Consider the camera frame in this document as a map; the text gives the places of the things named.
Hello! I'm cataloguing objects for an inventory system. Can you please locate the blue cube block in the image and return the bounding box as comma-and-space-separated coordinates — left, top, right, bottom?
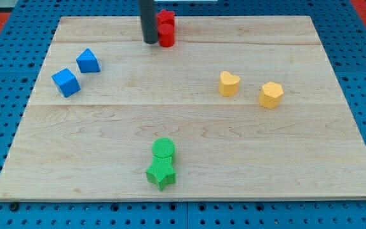
51, 68, 81, 97

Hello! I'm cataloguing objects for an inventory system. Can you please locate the green cylinder block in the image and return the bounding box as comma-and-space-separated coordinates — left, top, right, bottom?
152, 137, 175, 163

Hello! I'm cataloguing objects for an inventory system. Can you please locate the yellow heart block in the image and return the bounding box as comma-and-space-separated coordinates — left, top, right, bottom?
218, 71, 240, 97

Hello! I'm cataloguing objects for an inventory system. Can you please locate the green star block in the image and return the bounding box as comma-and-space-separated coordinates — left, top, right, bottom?
146, 156, 176, 191

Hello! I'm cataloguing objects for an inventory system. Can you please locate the light wooden board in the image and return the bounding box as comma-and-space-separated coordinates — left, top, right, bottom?
0, 16, 366, 202

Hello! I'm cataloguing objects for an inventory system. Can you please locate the red cylinder block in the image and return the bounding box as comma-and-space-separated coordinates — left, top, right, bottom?
158, 24, 175, 47

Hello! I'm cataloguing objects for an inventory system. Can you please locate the yellow hexagon block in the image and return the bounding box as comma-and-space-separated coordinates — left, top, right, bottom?
259, 81, 284, 109

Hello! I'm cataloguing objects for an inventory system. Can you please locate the red star block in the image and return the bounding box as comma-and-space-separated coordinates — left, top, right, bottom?
156, 9, 175, 32

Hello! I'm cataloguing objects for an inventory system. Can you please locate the blue triangular prism block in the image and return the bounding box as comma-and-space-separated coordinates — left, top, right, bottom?
76, 48, 100, 73

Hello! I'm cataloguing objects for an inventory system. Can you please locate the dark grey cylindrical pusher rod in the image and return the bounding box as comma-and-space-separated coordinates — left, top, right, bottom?
138, 0, 158, 44

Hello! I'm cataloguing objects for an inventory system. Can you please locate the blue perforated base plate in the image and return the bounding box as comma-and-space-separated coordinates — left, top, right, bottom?
0, 0, 366, 228

